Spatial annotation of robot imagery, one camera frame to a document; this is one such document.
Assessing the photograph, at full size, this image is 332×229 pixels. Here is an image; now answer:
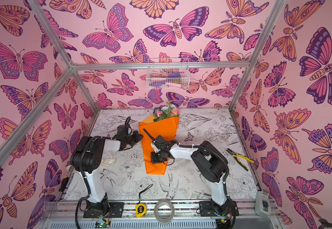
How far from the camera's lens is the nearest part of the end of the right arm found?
698 mm

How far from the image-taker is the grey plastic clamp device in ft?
2.31

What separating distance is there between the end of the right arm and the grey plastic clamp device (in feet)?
1.63
